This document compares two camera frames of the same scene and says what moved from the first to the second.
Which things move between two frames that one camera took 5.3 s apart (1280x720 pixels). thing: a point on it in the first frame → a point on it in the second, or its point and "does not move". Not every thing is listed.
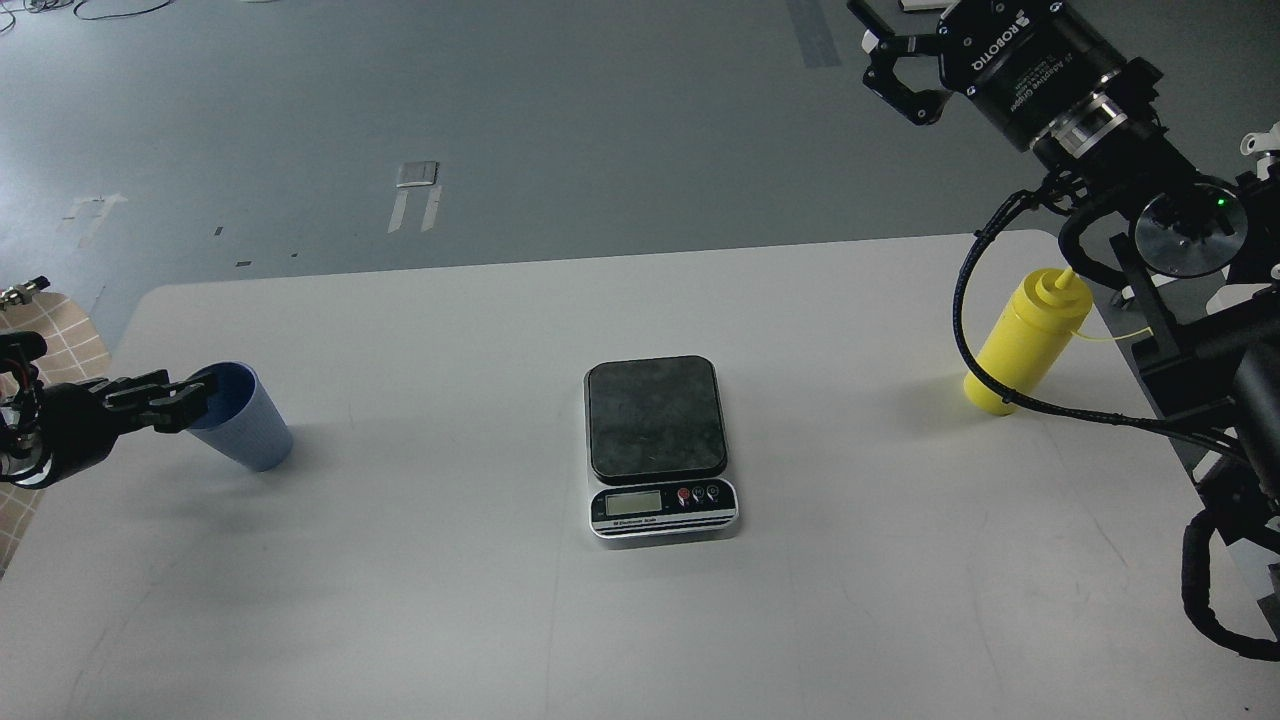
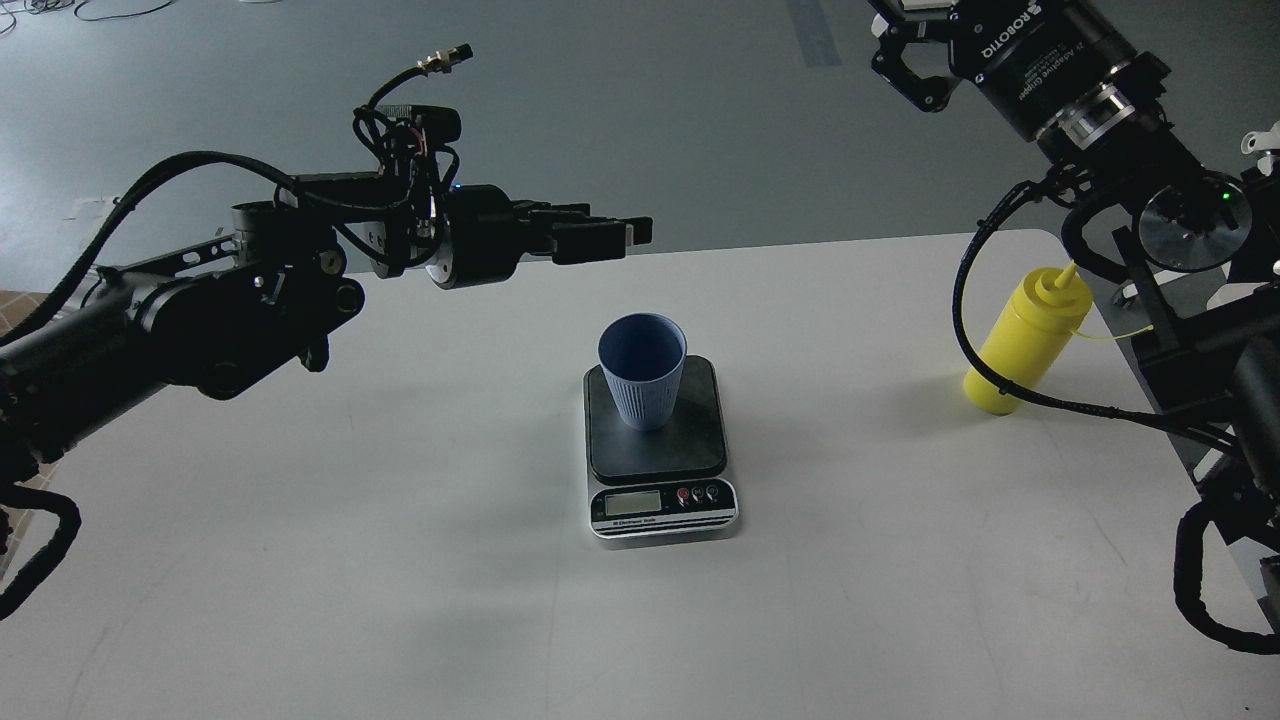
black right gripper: (1028, 64) does not move
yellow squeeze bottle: (1028, 335) does not move
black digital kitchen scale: (655, 453) does not move
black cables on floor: (75, 10) does not move
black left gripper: (79, 429) → (479, 242)
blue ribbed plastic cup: (243, 421) → (642, 354)
